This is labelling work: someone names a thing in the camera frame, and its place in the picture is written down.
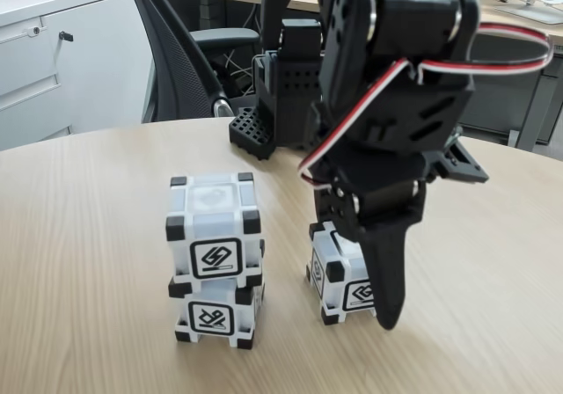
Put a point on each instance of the white cube double diamond symbol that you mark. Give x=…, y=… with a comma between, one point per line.
x=347, y=257

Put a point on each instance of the white cube lightning symbol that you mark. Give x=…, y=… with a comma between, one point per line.
x=211, y=231

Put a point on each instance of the white cube lamp symbol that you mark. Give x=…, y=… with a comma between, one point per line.
x=211, y=315

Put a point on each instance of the black mesh office chair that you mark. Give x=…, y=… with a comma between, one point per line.
x=176, y=51

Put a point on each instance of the white drawer cabinet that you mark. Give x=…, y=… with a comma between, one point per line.
x=88, y=82

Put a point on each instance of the black cabinet key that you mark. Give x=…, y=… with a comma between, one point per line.
x=66, y=36

